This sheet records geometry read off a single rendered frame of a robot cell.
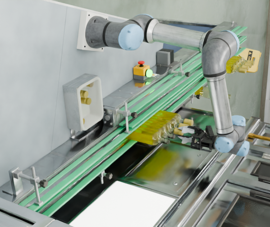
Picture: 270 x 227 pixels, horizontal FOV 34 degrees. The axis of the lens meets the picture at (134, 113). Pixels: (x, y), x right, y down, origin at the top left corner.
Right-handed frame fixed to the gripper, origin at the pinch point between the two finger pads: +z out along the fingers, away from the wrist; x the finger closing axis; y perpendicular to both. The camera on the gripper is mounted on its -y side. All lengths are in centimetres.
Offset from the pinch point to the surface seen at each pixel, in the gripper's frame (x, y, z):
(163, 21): -14, -151, 89
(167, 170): 12.6, 17.3, -0.9
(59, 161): -6, 58, 31
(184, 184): 11.9, 25.5, -13.8
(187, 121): -1.0, -10.2, 1.0
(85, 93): -28, 32, 34
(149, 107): -6.1, -7.5, 22.2
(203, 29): -14, -138, 48
